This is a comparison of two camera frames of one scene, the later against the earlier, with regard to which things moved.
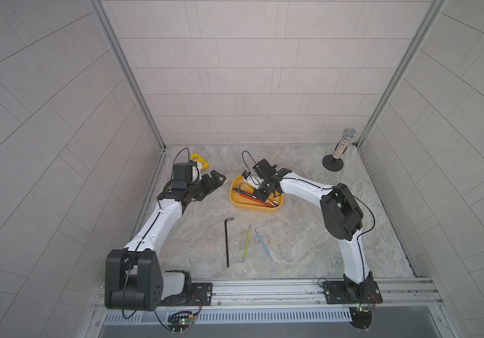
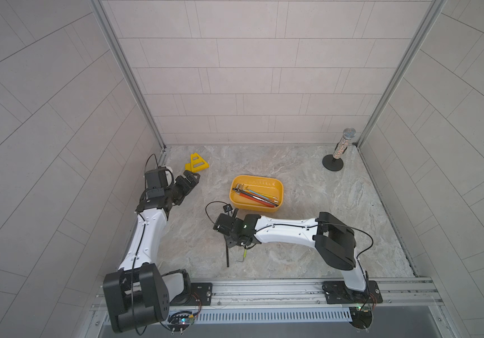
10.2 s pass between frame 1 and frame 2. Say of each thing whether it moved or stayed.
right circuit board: stayed
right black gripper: moved
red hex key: stayed
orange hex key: stayed
